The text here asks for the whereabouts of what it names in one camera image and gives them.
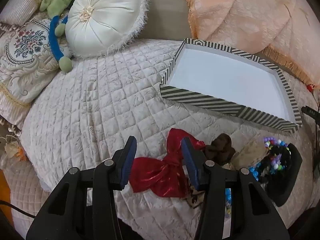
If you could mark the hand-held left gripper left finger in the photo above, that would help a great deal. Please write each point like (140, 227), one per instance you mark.
(130, 160)

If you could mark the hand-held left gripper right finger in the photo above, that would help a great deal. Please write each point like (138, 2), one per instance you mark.
(188, 160)

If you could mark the shiny red bow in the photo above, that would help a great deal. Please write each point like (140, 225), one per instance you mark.
(155, 175)

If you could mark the brown scrunchie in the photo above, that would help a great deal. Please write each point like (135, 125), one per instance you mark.
(222, 147)

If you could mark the leopard print bow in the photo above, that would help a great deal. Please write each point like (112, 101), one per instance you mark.
(250, 155)

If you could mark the striped cardboard box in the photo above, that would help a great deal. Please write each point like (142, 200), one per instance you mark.
(225, 75)

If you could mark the small red ornament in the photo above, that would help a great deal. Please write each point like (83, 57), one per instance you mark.
(310, 87)

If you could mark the quilted cream bedspread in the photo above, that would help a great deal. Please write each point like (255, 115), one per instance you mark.
(100, 105)

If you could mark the peach fringed blanket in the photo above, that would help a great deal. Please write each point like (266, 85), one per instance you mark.
(237, 12)

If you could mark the round white satin pillow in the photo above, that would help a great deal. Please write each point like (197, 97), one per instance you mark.
(100, 17)

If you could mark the floral embroidered cushion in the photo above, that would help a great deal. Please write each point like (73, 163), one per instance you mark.
(22, 55)

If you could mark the beige upholstered headboard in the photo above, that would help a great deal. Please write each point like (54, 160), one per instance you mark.
(162, 10)

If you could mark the green and blue plush toy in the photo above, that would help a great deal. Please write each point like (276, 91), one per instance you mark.
(60, 5)

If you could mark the cream striped bolster cushion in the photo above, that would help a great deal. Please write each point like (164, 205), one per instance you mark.
(17, 7)

